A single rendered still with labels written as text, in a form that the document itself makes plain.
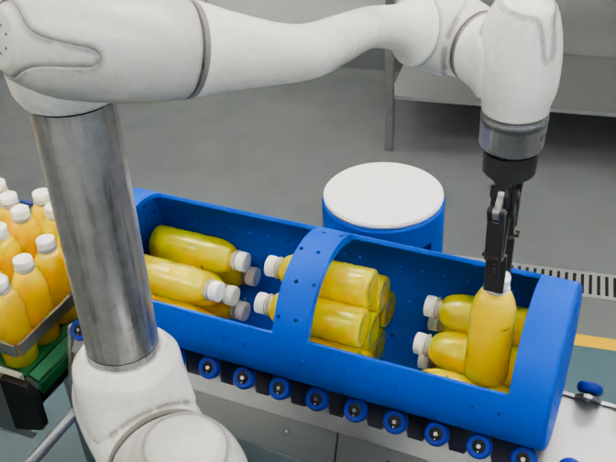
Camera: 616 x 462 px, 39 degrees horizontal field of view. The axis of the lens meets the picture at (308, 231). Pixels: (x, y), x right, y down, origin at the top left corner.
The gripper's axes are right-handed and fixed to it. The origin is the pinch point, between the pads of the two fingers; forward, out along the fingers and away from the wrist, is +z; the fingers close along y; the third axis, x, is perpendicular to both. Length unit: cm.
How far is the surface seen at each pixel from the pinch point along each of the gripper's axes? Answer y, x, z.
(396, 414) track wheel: -4.7, 14.1, 33.5
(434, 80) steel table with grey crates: 269, 89, 104
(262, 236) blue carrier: 19, 51, 20
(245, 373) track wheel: -5, 44, 34
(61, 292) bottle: 1, 91, 33
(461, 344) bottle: 4.0, 5.6, 21.6
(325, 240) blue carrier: 6.6, 31.5, 8.0
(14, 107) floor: 221, 315, 133
